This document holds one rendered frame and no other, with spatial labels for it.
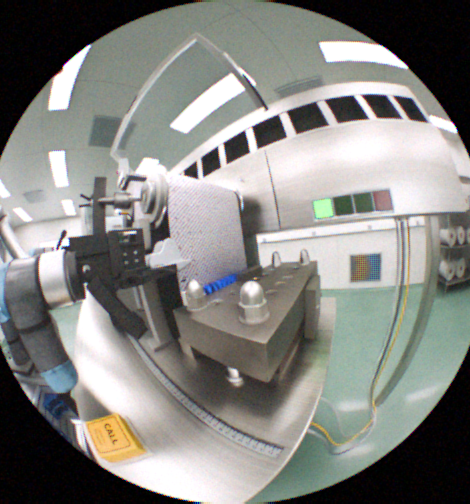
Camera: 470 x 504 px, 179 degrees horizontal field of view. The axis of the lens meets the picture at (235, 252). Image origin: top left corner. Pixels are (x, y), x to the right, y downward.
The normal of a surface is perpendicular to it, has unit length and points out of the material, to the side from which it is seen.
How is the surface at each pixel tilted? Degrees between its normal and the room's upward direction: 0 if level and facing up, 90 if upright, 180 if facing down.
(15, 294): 90
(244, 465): 0
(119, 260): 90
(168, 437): 0
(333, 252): 90
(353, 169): 90
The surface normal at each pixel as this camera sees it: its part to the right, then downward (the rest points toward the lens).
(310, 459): -0.14, -0.99
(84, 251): 0.79, -0.07
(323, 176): -0.60, 0.14
